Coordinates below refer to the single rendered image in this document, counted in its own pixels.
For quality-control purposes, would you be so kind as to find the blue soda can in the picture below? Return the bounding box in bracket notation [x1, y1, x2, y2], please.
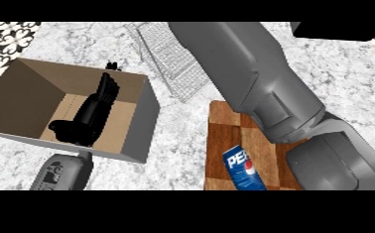
[222, 144, 269, 191]

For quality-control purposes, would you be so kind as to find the black appliance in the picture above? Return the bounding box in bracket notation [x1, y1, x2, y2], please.
[289, 22, 375, 43]

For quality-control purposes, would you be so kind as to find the grey wire tiered basket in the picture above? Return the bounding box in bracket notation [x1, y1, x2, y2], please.
[123, 22, 215, 104]

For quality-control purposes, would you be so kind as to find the open brown grey box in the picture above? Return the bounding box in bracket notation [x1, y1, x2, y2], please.
[0, 58, 162, 165]

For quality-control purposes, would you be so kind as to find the brown wooden cutting board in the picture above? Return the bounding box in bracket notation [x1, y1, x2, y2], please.
[204, 99, 311, 191]

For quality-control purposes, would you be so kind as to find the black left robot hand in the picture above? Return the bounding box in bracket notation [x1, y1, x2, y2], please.
[48, 61, 123, 148]

